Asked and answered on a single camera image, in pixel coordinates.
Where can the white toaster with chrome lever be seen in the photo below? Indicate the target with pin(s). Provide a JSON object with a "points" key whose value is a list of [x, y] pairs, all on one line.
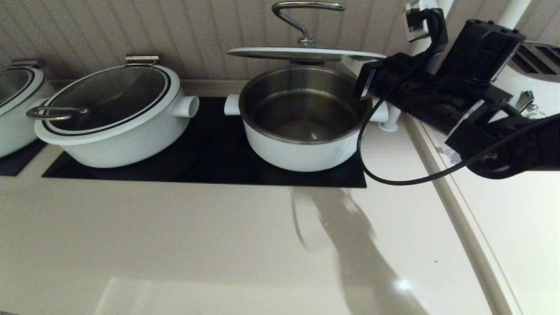
{"points": [[544, 94]]}

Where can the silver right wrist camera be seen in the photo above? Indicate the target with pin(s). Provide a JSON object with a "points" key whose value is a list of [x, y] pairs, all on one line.
{"points": [[418, 26]]}

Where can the black glass cooktop panel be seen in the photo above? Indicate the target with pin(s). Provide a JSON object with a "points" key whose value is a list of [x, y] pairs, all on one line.
{"points": [[210, 157]]}

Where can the white round pole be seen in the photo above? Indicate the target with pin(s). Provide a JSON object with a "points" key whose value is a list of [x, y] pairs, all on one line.
{"points": [[514, 13], [389, 119]]}

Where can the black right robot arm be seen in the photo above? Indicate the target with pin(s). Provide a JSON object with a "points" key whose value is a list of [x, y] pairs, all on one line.
{"points": [[525, 148]]}

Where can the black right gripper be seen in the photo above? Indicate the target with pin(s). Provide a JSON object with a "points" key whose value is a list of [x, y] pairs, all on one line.
{"points": [[481, 52]]}

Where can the white round cooking pot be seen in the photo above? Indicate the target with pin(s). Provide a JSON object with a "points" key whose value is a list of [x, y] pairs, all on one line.
{"points": [[297, 153], [17, 131], [122, 148]]}

